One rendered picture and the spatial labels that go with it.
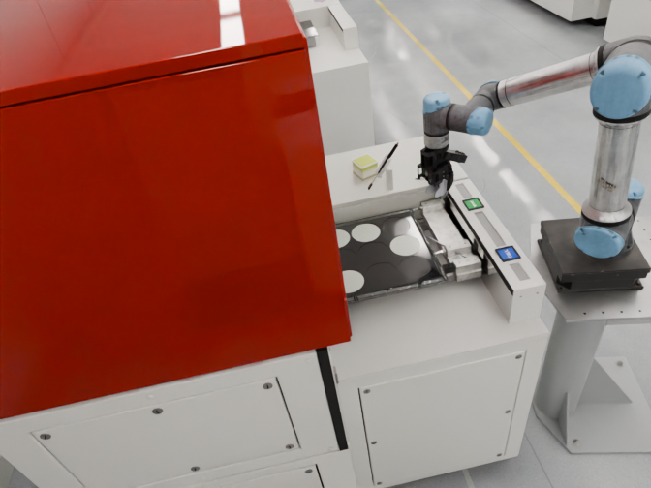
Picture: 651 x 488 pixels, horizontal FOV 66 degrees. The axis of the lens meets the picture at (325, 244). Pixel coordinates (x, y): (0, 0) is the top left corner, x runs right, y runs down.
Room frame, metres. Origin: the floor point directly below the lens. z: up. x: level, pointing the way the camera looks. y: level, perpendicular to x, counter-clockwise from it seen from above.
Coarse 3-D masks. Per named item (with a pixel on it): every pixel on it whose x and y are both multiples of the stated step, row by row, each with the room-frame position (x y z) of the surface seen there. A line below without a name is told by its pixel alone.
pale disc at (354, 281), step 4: (344, 272) 1.15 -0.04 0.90; (348, 272) 1.15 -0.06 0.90; (352, 272) 1.15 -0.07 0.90; (356, 272) 1.14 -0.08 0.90; (344, 276) 1.14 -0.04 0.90; (348, 276) 1.13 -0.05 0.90; (352, 276) 1.13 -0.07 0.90; (356, 276) 1.13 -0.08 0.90; (360, 276) 1.12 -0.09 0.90; (344, 280) 1.12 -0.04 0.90; (348, 280) 1.12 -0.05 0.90; (352, 280) 1.11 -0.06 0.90; (356, 280) 1.11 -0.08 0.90; (360, 280) 1.11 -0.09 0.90; (344, 284) 1.10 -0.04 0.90; (348, 284) 1.10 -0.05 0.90; (352, 284) 1.10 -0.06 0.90; (356, 284) 1.09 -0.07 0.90; (360, 284) 1.09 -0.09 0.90; (348, 288) 1.08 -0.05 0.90; (352, 288) 1.08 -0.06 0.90; (356, 288) 1.08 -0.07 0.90; (348, 292) 1.06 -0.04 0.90
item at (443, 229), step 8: (424, 216) 1.39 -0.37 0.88; (432, 216) 1.38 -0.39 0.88; (440, 216) 1.37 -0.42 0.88; (448, 216) 1.37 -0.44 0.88; (432, 224) 1.34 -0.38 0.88; (440, 224) 1.33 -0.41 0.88; (448, 224) 1.32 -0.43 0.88; (432, 232) 1.31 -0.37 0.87; (440, 232) 1.29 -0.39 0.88; (448, 232) 1.28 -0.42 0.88; (456, 232) 1.27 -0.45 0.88; (440, 240) 1.25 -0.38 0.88; (448, 240) 1.24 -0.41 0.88; (456, 240) 1.23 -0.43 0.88; (440, 248) 1.23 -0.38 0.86; (456, 256) 1.16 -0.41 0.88; (472, 256) 1.15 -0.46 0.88; (464, 272) 1.08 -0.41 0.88; (472, 272) 1.08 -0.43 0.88; (480, 272) 1.08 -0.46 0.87; (456, 280) 1.08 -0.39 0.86
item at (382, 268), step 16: (352, 224) 1.39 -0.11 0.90; (384, 224) 1.36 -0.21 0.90; (400, 224) 1.35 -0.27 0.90; (352, 240) 1.30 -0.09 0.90; (384, 240) 1.27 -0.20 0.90; (352, 256) 1.23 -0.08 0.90; (368, 256) 1.21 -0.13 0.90; (384, 256) 1.20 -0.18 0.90; (400, 256) 1.18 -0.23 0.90; (416, 256) 1.17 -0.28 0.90; (368, 272) 1.14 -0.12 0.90; (384, 272) 1.12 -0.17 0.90; (400, 272) 1.11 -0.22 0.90; (416, 272) 1.10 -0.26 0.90; (432, 272) 1.09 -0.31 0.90; (368, 288) 1.07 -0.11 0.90; (384, 288) 1.06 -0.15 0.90
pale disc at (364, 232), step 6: (360, 228) 1.36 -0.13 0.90; (366, 228) 1.36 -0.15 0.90; (372, 228) 1.35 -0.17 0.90; (378, 228) 1.34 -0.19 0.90; (354, 234) 1.33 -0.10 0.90; (360, 234) 1.32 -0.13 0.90; (366, 234) 1.32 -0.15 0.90; (372, 234) 1.31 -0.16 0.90; (378, 234) 1.31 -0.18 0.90; (360, 240) 1.29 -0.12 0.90; (366, 240) 1.29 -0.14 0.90
